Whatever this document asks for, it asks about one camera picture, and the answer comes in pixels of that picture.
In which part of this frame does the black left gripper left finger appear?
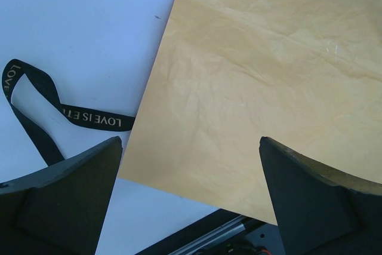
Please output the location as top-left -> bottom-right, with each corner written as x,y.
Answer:
1,137 -> 122,254

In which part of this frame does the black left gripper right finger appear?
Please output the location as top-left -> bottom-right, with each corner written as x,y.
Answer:
259,137 -> 381,254

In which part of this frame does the black ribbon gold lettering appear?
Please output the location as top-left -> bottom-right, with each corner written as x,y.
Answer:
1,59 -> 135,166

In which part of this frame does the orange wrapping paper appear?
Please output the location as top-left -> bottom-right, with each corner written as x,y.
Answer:
118,0 -> 381,223

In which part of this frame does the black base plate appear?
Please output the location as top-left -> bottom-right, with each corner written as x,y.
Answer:
138,209 -> 285,254

